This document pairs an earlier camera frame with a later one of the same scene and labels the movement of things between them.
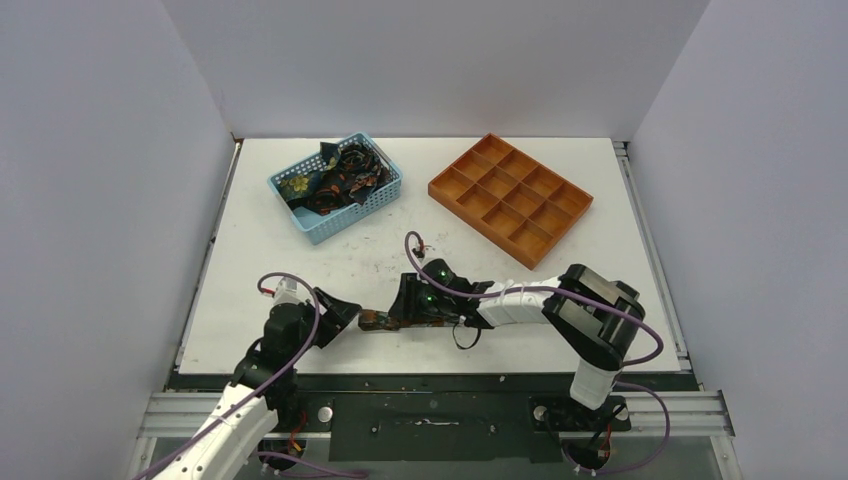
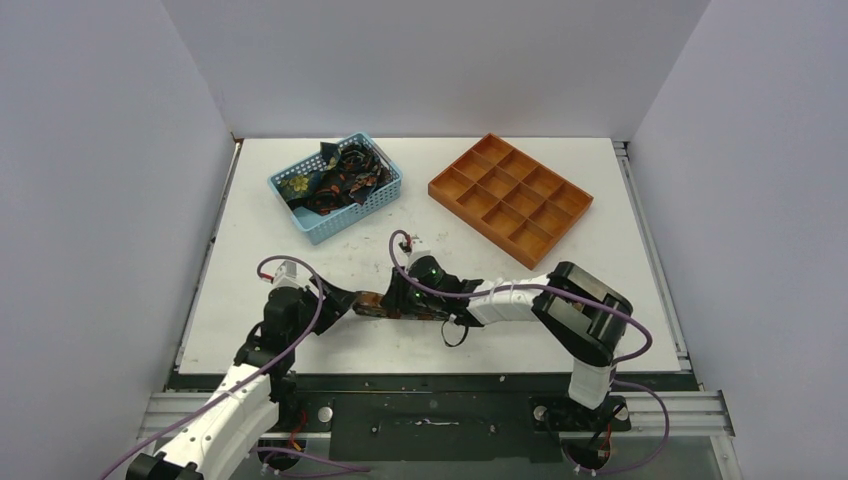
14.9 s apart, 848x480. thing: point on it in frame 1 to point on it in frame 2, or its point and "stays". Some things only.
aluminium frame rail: x=689 y=411 stays
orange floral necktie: x=374 y=320 to x=370 y=304
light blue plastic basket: x=318 y=227 stays
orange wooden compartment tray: x=510 y=201 stays
